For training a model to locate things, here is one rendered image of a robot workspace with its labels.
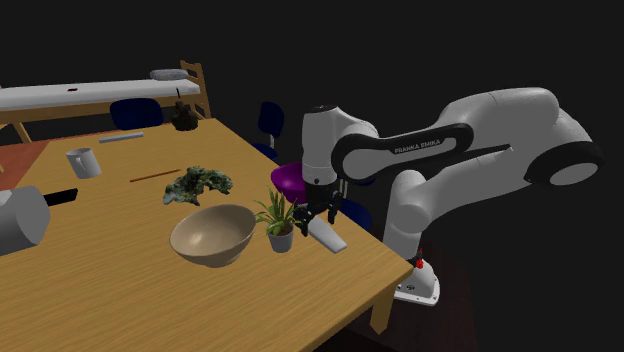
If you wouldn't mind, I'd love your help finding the beige bowl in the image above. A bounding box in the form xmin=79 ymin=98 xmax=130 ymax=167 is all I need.
xmin=168 ymin=203 xmax=258 ymax=269

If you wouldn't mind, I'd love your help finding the dark figure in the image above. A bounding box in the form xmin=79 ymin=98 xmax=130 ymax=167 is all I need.
xmin=170 ymin=87 xmax=200 ymax=133

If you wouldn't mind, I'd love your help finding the grey flat bar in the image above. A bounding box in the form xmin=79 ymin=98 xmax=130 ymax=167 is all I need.
xmin=98 ymin=131 xmax=145 ymax=145

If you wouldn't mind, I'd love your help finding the white mug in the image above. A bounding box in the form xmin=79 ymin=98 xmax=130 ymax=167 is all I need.
xmin=65 ymin=147 xmax=103 ymax=181

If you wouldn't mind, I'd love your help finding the white flat wedge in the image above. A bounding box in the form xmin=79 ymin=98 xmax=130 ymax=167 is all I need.
xmin=308 ymin=216 xmax=349 ymax=255

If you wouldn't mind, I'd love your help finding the wooden bed with white mattress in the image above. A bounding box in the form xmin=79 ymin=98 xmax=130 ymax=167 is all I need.
xmin=0 ymin=59 xmax=213 ymax=145

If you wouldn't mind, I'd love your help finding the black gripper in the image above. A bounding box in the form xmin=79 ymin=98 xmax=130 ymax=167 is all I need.
xmin=293 ymin=181 xmax=344 ymax=238

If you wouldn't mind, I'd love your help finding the green leafy vegetable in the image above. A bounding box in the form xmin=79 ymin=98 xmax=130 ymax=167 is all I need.
xmin=162 ymin=165 xmax=235 ymax=207

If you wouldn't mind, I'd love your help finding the wooden table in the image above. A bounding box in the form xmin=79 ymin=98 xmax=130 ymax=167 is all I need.
xmin=0 ymin=116 xmax=416 ymax=352

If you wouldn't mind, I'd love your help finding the brown pencil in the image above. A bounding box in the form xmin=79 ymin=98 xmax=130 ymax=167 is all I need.
xmin=128 ymin=167 xmax=183 ymax=184

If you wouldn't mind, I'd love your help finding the green plant in grey pot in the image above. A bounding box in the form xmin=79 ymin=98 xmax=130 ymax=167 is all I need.
xmin=253 ymin=186 xmax=302 ymax=255

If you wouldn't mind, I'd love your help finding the grey pot with black handle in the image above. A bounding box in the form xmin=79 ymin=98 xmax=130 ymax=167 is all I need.
xmin=0 ymin=185 xmax=80 ymax=258

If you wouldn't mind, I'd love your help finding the blue chair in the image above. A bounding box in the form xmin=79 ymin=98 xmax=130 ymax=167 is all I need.
xmin=338 ymin=179 xmax=375 ymax=233
xmin=250 ymin=100 xmax=287 ymax=162
xmin=108 ymin=97 xmax=165 ymax=132

